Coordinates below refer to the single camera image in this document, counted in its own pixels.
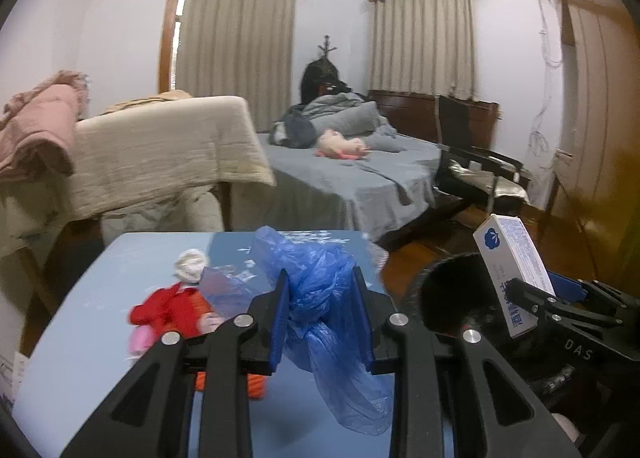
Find bed with grey sheet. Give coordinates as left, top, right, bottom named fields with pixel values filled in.
left=257, top=128, right=451, bottom=249

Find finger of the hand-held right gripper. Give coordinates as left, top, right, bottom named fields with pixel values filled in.
left=506, top=277, right=557, bottom=339
left=545, top=269, right=631, bottom=328

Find pink face mask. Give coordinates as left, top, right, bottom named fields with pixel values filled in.
left=127, top=325, right=156, bottom=356

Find hanging wall cables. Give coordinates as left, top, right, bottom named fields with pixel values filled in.
left=530, top=0, right=563, bottom=164

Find pink plush toy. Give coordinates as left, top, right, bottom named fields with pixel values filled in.
left=315, top=129, right=373, bottom=161

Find wooden wardrobe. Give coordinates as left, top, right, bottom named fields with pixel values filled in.
left=542, top=0, right=640, bottom=259

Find white tissue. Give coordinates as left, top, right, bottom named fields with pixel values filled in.
left=172, top=248, right=208, bottom=286

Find pink blanket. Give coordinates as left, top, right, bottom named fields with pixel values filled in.
left=0, top=70, right=91, bottom=179

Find blue plastic bag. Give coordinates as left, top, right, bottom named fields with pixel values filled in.
left=247, top=225, right=396, bottom=436

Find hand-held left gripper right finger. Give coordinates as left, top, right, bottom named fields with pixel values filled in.
left=351, top=265, right=571, bottom=458

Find coat rack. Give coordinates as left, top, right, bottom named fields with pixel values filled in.
left=315, top=35, right=341, bottom=64

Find grey duvet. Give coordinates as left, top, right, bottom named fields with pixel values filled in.
left=272, top=92, right=401, bottom=151

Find dark blue garment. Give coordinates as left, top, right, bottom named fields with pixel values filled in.
left=272, top=115, right=316, bottom=149

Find black office chair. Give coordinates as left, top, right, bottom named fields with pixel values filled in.
left=435, top=94, right=531, bottom=214

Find white printed box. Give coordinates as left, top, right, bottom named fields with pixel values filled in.
left=0, top=353, right=26, bottom=409

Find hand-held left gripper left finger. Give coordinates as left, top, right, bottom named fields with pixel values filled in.
left=60, top=268, right=292, bottom=458

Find dark wooden headboard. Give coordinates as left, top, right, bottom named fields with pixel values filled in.
left=367, top=89, right=501, bottom=149

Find black hanging clothes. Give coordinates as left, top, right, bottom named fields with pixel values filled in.
left=300, top=58, right=351, bottom=104

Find tan cloth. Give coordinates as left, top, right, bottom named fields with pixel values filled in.
left=107, top=91, right=193, bottom=114

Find orange knit cloth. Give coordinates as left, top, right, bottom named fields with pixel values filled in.
left=190, top=288, right=268, bottom=401

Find trash bin with black liner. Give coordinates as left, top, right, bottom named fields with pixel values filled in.
left=397, top=252, right=601, bottom=458

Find silver cushion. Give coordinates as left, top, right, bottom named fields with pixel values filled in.
left=447, top=161, right=531, bottom=204

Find red cloth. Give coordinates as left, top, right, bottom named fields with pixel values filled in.
left=129, top=283, right=213, bottom=339

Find wooden window frame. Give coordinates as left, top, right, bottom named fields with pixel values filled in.
left=160, top=0, right=188, bottom=94

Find beige window curtain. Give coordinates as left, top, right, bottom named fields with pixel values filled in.
left=370, top=0, right=476, bottom=102
left=177, top=0, right=298, bottom=131

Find white cardboard box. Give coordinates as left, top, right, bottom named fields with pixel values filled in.
left=472, top=215, right=556, bottom=339

